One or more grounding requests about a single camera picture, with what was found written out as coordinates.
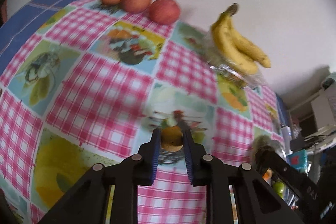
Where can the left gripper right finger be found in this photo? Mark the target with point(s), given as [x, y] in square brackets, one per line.
[234, 194]

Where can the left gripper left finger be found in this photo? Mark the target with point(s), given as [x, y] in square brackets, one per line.
[108, 194]

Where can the small green guava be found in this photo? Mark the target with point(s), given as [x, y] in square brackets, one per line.
[279, 188]

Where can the orange mandarin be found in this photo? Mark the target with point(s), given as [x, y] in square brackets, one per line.
[267, 176]

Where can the small yellow-brown fruit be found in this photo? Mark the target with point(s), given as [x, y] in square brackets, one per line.
[172, 139]

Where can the teal plastic box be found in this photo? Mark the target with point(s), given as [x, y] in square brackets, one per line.
[298, 160]

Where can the steel round tray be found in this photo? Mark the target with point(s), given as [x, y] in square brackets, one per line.
[265, 141]

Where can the white plastic bottle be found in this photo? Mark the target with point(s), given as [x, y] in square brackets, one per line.
[286, 134]

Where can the pink checkered fruit tablecloth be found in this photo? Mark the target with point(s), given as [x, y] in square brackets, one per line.
[92, 83]

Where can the clear plastic fruit container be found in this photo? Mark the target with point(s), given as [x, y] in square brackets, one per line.
[221, 66]

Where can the upper yellow banana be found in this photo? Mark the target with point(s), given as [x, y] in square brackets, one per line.
[247, 47]

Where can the yellow banana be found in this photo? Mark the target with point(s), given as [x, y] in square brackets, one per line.
[247, 47]
[224, 42]

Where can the lower yellow banana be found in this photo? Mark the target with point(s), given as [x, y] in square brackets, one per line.
[224, 42]

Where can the blue bed sheet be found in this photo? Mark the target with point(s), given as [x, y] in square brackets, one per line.
[25, 22]

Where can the right red apple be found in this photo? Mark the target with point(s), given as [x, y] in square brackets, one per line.
[164, 12]

